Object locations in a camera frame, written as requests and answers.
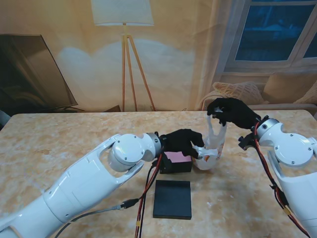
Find white framed window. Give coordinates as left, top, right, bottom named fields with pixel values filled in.
left=221, top=0, right=317, bottom=75

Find red black left arm cables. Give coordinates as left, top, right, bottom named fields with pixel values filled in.
left=134, top=153, right=164, bottom=238

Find white plastic bag orange logo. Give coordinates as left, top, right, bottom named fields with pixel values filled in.
left=192, top=107, right=227, bottom=171

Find red black right arm cables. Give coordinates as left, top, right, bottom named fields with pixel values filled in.
left=252, top=121, right=313, bottom=236

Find dark flat television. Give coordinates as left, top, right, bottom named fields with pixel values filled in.
left=0, top=34, right=84, bottom=112

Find black gift box lid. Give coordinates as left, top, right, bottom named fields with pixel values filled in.
left=153, top=180, right=193, bottom=220

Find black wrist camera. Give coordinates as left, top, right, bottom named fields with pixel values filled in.
left=238, top=133, right=257, bottom=151
left=151, top=153, right=173, bottom=175

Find beige sofa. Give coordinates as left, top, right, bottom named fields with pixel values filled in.
left=200, top=71, right=317, bottom=111

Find plain tan cushion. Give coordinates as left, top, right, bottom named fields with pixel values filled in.
left=263, top=71, right=317, bottom=104

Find white shade tripod floor lamp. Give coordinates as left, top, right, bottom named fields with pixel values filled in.
left=91, top=0, right=157, bottom=112

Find grey left arm cable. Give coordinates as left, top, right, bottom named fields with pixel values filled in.
left=53, top=197, right=140, bottom=238

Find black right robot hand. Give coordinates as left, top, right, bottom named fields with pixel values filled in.
left=207, top=97, right=262, bottom=130

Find black gift box pink inside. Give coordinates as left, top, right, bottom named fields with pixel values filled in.
left=158, top=151, right=193, bottom=174

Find beige knitted cushion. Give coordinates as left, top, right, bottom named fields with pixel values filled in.
left=212, top=81, right=265, bottom=106
left=294, top=86, right=317, bottom=104

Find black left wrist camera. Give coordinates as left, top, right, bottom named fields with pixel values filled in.
left=151, top=153, right=173, bottom=175

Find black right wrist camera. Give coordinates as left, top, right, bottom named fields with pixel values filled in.
left=238, top=133, right=257, bottom=151

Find red black arm cables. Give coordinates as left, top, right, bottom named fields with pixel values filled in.
left=252, top=121, right=313, bottom=236
left=134, top=153, right=164, bottom=238

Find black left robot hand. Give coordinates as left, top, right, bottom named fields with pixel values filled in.
left=160, top=128, right=206, bottom=159

